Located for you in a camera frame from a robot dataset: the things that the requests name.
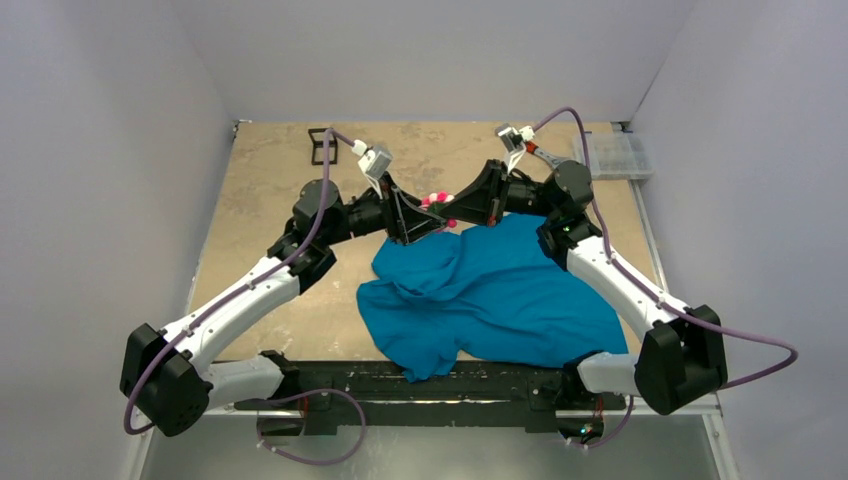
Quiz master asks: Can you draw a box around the red handled adjustable wrench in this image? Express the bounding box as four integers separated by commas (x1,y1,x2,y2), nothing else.
525,141,573,170

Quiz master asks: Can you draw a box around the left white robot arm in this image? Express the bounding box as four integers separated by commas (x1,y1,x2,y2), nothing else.
120,174,454,436

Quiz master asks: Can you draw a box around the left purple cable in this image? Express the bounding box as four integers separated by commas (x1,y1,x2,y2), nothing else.
123,127,368,465

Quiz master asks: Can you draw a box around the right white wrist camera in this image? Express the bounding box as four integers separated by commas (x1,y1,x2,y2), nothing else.
494,123,535,173

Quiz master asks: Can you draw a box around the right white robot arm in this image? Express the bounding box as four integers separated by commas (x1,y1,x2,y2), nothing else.
423,160,728,415

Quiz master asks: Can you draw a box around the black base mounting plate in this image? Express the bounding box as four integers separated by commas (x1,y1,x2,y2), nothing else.
234,360,626,440

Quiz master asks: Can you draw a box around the aluminium rail frame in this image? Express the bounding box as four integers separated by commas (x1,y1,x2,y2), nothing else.
135,369,723,420

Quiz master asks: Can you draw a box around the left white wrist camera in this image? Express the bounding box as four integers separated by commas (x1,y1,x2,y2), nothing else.
351,139,393,199

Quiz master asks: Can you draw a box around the clear plastic organizer box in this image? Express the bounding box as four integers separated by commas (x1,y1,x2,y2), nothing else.
586,131,655,181

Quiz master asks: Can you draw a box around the pink flower brooch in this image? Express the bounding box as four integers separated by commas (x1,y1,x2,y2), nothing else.
420,190,458,232

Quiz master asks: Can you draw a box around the blue t-shirt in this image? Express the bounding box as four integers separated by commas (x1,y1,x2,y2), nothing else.
356,214,628,382

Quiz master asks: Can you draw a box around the black wire frame stand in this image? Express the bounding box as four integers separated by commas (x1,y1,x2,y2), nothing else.
307,127,338,166

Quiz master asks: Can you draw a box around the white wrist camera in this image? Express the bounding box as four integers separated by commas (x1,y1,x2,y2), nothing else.
494,123,535,173
351,139,393,199

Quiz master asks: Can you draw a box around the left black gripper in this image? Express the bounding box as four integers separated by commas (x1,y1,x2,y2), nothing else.
322,172,445,247

